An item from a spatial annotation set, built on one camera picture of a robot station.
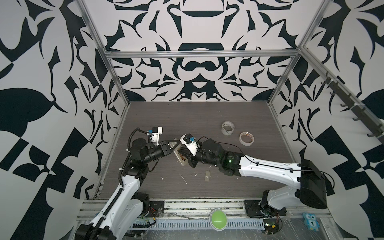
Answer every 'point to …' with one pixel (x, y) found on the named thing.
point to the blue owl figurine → (310, 221)
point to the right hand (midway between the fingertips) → (180, 150)
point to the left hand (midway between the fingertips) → (180, 140)
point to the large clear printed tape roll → (227, 127)
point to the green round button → (218, 219)
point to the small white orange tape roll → (246, 138)
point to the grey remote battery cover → (207, 175)
